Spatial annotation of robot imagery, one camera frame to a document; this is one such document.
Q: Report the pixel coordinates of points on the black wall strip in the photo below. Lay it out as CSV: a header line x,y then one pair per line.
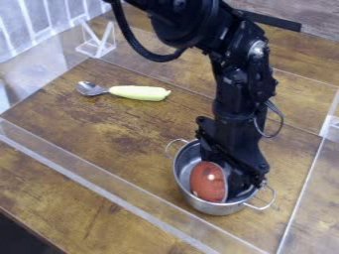
x,y
272,21

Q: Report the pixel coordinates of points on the red and white plush mushroom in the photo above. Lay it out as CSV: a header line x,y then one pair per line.
x,y
207,182

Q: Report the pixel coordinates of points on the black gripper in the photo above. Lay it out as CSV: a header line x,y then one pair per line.
x,y
228,142

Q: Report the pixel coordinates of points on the clear acrylic triangle stand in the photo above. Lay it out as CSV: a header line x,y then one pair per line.
x,y
96,47

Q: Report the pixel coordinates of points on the spoon with yellow handle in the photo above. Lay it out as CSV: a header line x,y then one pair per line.
x,y
147,93

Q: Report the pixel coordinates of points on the silver pot with handles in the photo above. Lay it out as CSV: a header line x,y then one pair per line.
x,y
184,153

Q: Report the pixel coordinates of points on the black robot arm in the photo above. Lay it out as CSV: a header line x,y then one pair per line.
x,y
211,26

